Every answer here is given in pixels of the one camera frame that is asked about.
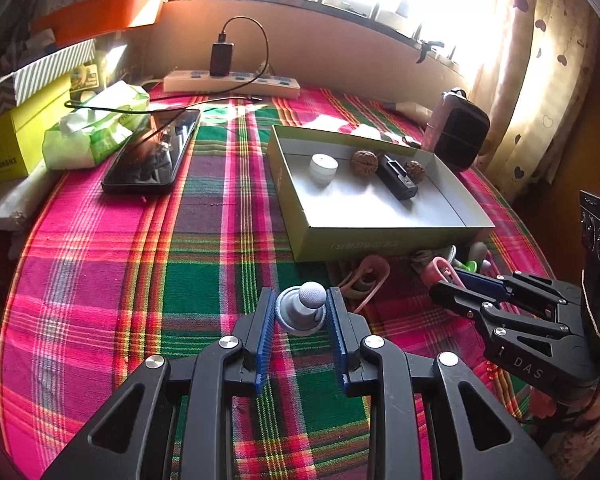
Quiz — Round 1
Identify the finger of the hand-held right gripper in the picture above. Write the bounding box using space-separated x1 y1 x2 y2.
429 281 571 343
455 270 578 311

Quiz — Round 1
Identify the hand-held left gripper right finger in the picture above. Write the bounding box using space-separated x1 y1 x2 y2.
326 286 563 480

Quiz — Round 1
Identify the orange plastic tray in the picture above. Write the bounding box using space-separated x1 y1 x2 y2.
32 0 163 46

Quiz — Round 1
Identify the pink plastic clip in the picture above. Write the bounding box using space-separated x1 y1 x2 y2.
342 255 391 311
420 256 456 286

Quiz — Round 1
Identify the grey portable fan heater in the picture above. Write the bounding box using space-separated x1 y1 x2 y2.
422 89 491 173

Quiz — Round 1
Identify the small green yellow packet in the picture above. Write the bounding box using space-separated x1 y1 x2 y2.
69 62 103 92

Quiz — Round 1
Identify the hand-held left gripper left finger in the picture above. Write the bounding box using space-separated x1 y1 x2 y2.
40 287 278 480

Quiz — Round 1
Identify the person's right hand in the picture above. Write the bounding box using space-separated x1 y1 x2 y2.
527 390 556 418

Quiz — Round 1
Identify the grey white striped box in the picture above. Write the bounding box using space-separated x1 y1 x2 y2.
0 39 97 106

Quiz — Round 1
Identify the black charger adapter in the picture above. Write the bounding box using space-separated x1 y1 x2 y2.
210 42 234 78

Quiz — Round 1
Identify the black smartphone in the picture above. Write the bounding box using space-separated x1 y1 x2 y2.
101 108 202 195

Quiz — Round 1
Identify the green white cardboard box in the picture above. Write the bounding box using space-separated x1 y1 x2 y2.
266 125 496 263

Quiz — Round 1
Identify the black battery pack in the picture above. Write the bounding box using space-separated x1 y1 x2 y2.
376 154 419 201

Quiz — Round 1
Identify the yellow green box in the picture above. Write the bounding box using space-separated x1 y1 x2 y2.
0 75 73 188

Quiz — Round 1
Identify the green tissue pack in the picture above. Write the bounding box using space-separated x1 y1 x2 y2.
41 81 151 171

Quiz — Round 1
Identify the black charging cable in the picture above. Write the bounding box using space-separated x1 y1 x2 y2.
64 16 271 153

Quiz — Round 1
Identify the pink green plaid cloth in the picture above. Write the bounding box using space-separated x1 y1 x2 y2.
0 82 556 480

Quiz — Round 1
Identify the small white knob stand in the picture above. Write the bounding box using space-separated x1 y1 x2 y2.
275 282 328 336

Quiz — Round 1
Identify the small white round jar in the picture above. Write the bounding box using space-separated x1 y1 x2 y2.
309 153 339 186

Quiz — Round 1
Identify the white power strip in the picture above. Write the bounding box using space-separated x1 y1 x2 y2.
162 70 301 100

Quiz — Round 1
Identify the cream heart print curtain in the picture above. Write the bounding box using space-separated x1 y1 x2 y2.
467 0 600 201

